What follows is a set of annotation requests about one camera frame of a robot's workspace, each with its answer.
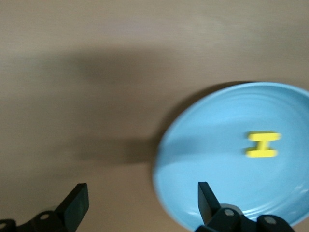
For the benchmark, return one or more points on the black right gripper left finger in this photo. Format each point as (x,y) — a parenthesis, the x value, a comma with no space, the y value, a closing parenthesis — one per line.
(74,207)

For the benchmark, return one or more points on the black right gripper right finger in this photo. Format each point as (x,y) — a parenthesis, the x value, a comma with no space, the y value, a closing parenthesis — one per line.
(207,207)

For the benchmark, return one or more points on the yellow uppercase letter H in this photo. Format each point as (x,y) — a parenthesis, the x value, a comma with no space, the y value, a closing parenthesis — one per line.
(263,144)

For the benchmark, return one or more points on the blue plate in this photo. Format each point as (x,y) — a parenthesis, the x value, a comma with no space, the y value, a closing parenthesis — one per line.
(217,120)

